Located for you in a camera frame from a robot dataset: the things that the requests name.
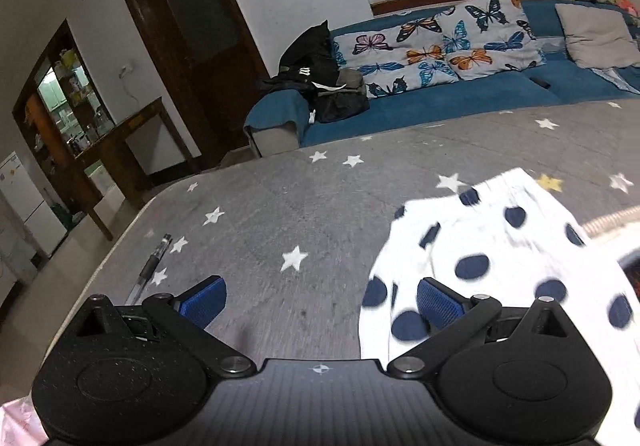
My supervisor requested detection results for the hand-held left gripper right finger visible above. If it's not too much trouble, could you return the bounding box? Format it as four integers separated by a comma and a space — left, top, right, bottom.
386, 277, 571, 379

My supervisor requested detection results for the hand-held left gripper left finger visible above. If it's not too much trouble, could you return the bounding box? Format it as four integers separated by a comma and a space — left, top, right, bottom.
70, 275, 256, 379

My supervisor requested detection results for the white polka dot garment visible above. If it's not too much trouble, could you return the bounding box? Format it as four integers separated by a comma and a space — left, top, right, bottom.
359, 168, 640, 362

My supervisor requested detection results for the black pen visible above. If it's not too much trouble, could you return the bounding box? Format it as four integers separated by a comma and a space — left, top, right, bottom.
125, 235, 173, 307

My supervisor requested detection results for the grey star-print tablecloth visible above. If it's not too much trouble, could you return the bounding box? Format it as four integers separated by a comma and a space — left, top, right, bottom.
47, 98, 640, 362

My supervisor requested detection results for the white round cooktop surround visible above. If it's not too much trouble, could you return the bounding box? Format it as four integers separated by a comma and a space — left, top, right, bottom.
590, 221, 640, 267

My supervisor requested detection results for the wooden side table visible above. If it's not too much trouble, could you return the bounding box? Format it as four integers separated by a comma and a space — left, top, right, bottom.
72, 96, 201, 241

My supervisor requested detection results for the blue sofa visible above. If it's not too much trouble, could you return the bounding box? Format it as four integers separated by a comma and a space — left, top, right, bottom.
244, 0, 640, 159

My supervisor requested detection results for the white fridge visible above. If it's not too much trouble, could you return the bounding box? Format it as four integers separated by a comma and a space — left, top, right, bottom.
0, 151, 68, 277

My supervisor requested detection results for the pink white tissue pack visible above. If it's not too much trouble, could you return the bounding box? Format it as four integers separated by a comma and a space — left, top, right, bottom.
0, 396, 48, 446

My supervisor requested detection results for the grey folded cloth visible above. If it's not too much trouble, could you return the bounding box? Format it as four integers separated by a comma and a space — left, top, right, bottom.
336, 68, 368, 94

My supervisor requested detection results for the wooden glass display cabinet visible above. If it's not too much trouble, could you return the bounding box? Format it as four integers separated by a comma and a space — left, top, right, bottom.
12, 18, 118, 227

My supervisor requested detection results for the long butterfly print pillow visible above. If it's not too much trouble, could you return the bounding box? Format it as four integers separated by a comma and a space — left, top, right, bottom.
332, 8, 458, 99

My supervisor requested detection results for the black jacket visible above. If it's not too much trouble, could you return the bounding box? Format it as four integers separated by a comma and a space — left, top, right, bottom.
256, 20, 371, 124

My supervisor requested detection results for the square butterfly print pillow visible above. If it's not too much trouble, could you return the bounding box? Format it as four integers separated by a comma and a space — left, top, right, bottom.
442, 0, 546, 81

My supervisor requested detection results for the brown wooden door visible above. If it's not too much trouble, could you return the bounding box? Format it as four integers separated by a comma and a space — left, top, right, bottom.
112, 0, 271, 171

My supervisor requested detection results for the plain pale cushion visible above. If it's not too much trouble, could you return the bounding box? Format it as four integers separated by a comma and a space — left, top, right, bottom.
555, 3, 640, 69

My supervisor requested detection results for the colourful plush toy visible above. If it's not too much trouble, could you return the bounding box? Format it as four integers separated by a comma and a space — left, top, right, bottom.
602, 0, 640, 16

